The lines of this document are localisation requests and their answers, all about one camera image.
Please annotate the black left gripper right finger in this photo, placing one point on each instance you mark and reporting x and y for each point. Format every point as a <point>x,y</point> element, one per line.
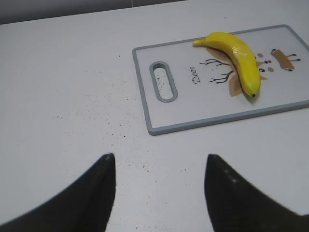
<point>235,205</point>

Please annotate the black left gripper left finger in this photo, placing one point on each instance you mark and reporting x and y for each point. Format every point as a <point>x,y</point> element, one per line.
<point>84,206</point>

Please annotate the yellow plastic banana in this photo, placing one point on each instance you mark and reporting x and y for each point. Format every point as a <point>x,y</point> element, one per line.
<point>241,56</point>

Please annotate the white grey-rimmed cutting board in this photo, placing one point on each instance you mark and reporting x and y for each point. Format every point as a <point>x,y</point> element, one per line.
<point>184,87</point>

